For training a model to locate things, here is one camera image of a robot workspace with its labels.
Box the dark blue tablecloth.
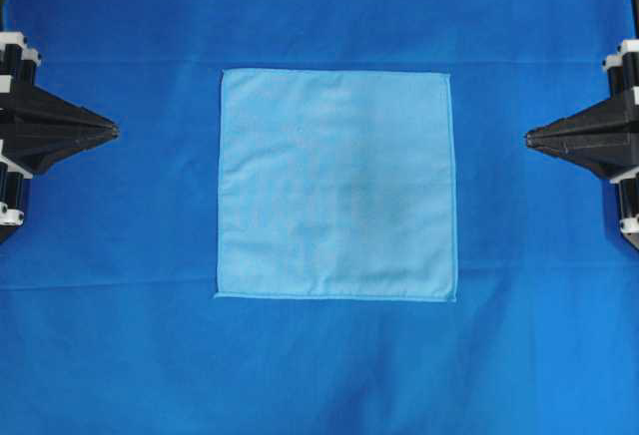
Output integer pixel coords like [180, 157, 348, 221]
[1, 0, 638, 434]

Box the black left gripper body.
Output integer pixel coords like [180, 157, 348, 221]
[1, 31, 41, 242]

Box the light blue towel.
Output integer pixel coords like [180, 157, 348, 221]
[217, 68, 458, 302]

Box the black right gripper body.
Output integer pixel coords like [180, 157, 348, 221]
[601, 38, 639, 251]

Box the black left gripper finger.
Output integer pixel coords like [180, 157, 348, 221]
[1, 80, 119, 132]
[1, 128, 119, 175]

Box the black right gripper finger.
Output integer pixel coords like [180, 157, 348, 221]
[526, 139, 638, 184]
[525, 95, 638, 144]

